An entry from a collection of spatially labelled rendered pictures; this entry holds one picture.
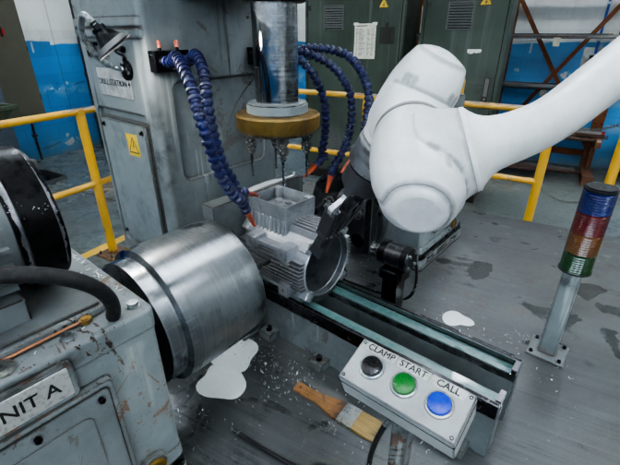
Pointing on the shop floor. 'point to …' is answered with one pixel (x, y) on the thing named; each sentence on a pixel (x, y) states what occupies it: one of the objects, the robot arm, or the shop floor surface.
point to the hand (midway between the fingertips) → (322, 243)
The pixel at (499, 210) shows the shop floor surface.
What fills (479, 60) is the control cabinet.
